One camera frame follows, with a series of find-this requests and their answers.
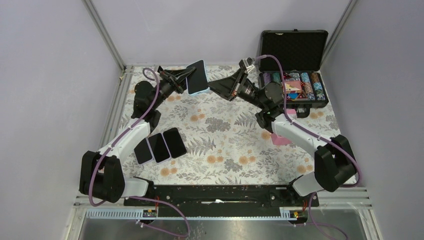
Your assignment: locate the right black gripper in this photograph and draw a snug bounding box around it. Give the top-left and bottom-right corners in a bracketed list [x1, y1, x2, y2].
[206, 69, 266, 111]

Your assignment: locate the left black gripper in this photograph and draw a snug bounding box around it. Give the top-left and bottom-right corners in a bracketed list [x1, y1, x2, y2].
[152, 68, 199, 110]

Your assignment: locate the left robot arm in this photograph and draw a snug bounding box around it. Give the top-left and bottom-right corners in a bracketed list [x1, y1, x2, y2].
[79, 66, 196, 207]

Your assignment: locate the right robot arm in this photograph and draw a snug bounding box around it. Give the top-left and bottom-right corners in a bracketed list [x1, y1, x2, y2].
[208, 71, 360, 206]

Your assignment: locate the phone in black case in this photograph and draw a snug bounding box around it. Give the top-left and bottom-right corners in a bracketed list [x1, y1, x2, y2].
[163, 127, 187, 159]

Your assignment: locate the phone in lilac case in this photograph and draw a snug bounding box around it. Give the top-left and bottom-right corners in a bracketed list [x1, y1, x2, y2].
[147, 133, 171, 164]

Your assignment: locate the black poker chip case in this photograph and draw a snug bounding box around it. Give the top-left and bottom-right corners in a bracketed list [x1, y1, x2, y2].
[259, 29, 329, 118]

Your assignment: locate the phone in purple case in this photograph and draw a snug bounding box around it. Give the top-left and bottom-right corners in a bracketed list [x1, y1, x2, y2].
[133, 138, 154, 165]

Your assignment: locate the floral tablecloth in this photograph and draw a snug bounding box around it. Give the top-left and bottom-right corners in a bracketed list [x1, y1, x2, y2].
[105, 64, 342, 186]

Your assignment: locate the playing cards deck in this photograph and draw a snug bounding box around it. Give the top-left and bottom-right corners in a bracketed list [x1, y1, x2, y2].
[284, 80, 303, 94]

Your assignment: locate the pink box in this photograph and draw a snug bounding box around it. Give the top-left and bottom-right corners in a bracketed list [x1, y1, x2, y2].
[270, 109, 297, 146]

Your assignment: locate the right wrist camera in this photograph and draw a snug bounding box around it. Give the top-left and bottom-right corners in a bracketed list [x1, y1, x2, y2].
[239, 57, 256, 74]

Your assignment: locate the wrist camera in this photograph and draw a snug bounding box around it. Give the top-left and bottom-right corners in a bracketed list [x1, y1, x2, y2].
[142, 67, 157, 81]
[239, 57, 256, 74]

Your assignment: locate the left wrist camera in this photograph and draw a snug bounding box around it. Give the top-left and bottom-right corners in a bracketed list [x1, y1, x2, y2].
[142, 67, 157, 81]

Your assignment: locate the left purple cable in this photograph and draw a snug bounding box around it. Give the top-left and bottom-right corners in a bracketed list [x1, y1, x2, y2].
[88, 67, 193, 238]

